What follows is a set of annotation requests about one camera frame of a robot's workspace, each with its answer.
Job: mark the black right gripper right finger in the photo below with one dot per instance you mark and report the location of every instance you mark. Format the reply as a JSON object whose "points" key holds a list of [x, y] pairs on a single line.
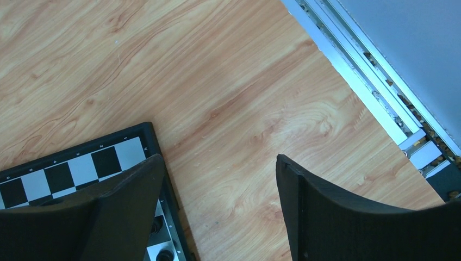
{"points": [[327, 222]]}

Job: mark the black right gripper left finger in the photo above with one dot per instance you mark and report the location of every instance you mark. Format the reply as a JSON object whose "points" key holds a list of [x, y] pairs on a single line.
{"points": [[108, 220]]}

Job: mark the black and white chessboard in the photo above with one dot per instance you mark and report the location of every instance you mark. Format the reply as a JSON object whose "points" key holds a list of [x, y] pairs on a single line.
{"points": [[73, 169]]}

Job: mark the black chess piece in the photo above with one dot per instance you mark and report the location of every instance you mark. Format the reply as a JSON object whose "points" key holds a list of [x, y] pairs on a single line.
{"points": [[165, 255], [157, 224]]}

